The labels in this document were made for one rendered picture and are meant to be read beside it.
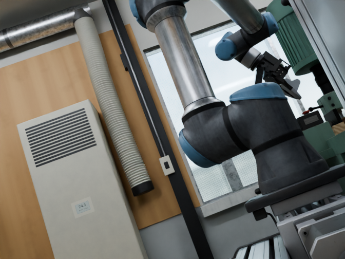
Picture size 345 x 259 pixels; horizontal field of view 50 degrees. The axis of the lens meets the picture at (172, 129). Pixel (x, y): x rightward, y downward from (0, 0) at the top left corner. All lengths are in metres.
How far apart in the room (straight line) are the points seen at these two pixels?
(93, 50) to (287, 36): 1.67
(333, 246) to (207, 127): 0.51
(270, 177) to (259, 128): 0.10
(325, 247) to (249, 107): 0.46
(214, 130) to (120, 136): 1.81
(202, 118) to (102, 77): 1.98
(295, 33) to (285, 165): 0.88
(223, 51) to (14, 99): 2.11
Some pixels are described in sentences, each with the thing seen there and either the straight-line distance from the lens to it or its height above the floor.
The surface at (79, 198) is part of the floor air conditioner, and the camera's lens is 2.50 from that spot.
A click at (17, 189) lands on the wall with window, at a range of 2.94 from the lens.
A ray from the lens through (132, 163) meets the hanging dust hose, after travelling 2.57.
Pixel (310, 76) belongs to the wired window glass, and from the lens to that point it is 3.19.
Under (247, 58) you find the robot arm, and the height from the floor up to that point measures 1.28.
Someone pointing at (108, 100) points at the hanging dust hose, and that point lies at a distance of 2.71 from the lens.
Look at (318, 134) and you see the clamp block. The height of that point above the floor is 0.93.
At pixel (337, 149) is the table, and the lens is 1.34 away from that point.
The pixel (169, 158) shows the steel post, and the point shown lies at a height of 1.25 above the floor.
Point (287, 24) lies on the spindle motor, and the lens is 1.60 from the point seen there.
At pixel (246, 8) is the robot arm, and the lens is 1.17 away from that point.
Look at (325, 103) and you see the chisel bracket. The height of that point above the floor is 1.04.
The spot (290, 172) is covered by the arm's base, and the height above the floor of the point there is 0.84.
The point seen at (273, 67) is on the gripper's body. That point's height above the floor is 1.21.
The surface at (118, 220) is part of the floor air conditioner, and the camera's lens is 2.45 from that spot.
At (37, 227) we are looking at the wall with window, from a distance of 2.88.
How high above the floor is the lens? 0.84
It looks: 13 degrees up
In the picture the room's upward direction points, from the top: 21 degrees counter-clockwise
